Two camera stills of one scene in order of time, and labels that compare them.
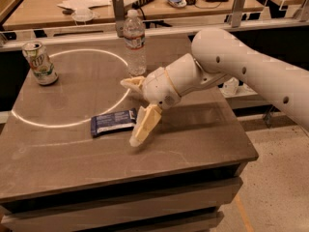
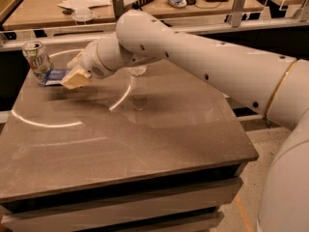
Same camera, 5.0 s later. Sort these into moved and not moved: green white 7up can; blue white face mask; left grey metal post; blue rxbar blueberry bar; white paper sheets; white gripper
Moved: white gripper; blue rxbar blueberry bar
Not moved: blue white face mask; left grey metal post; white paper sheets; green white 7up can
